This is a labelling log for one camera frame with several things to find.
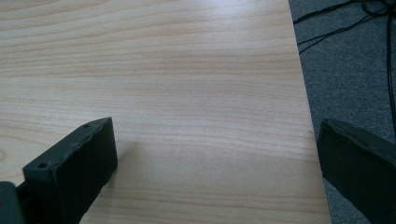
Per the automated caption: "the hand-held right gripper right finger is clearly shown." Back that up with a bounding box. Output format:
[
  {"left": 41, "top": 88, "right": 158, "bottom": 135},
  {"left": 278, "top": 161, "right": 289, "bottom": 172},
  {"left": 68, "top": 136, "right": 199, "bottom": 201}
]
[{"left": 316, "top": 118, "right": 396, "bottom": 224}]

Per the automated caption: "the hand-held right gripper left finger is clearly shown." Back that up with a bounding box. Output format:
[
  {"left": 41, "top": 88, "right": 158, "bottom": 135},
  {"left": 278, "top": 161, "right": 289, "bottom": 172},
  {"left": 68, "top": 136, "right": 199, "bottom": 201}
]
[{"left": 21, "top": 117, "right": 119, "bottom": 224}]

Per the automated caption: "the black cable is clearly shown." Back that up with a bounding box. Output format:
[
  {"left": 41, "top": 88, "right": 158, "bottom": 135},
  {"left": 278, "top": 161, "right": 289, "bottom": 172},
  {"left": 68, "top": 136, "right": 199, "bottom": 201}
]
[
  {"left": 297, "top": 12, "right": 376, "bottom": 55},
  {"left": 292, "top": 0, "right": 367, "bottom": 25},
  {"left": 385, "top": 6, "right": 396, "bottom": 135}
]

